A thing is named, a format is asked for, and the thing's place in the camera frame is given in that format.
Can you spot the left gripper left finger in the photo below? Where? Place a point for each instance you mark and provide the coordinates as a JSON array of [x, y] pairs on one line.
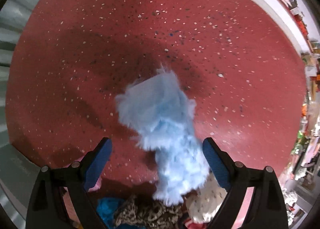
[[46, 207]]

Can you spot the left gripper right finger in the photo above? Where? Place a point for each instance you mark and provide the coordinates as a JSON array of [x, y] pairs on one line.
[[267, 207]]

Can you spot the pink foam sponge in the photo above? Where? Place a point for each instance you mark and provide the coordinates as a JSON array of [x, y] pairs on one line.
[[243, 209], [67, 198]]

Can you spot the cream polka dot scrunchie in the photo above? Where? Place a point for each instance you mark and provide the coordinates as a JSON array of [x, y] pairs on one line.
[[205, 203]]

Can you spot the leopard print scrunchie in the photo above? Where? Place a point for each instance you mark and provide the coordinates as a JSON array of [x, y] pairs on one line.
[[147, 213]]

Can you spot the light blue fluffy cloth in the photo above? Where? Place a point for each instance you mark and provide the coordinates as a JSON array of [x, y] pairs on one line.
[[162, 116]]

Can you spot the grey green curtain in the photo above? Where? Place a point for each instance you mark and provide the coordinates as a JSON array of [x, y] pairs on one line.
[[18, 174]]

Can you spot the red speckled floor mat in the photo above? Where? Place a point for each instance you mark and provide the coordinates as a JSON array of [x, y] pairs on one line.
[[74, 56]]

